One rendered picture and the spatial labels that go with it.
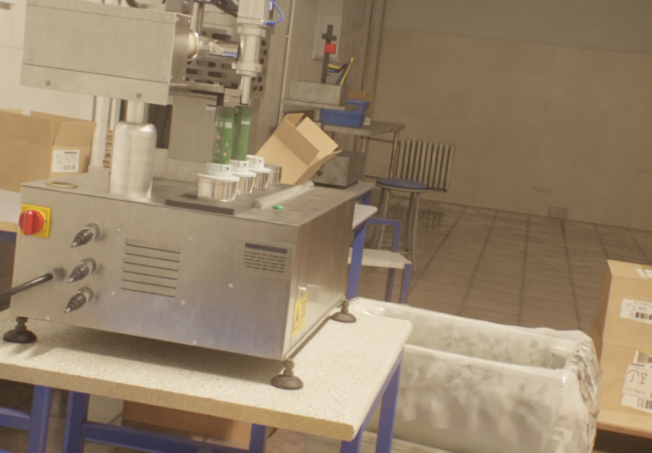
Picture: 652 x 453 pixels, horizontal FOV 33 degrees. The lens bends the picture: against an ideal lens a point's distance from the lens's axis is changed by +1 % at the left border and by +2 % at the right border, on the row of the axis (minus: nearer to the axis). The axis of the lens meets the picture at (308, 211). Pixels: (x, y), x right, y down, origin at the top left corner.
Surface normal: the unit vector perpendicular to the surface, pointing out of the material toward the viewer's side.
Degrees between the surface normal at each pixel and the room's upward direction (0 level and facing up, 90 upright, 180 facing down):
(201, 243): 90
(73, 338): 0
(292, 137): 111
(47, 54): 90
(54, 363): 0
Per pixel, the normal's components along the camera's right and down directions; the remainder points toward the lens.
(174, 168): -0.21, 0.10
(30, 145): -0.51, 0.05
